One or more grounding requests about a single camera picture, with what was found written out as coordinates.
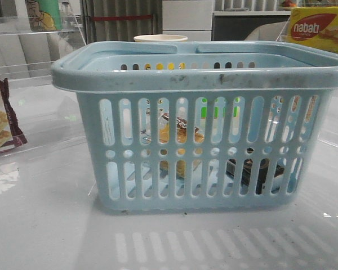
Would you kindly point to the yellow nabati wafer box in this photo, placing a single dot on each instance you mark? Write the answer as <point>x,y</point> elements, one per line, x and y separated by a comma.
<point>315,27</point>

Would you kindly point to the packaged bread slice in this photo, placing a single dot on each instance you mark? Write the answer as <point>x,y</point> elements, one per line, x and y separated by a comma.
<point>164,136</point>

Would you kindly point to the green cartoon bottle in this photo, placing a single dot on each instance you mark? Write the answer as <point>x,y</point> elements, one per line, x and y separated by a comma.
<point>43,15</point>

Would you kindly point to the light blue plastic basket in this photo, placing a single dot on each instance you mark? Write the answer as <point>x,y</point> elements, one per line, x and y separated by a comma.
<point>250,100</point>

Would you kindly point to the white cabinet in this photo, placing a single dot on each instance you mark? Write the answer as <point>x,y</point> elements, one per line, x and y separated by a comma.
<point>192,19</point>

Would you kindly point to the red almond cracker packet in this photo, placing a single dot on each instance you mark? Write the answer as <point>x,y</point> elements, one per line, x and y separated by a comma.
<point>11,136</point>

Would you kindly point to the clear acrylic display shelf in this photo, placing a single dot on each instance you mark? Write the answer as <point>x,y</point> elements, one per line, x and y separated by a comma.
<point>48,117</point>

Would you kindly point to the yellow popcorn cup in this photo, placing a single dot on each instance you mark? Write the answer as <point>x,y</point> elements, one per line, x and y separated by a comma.
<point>160,38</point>

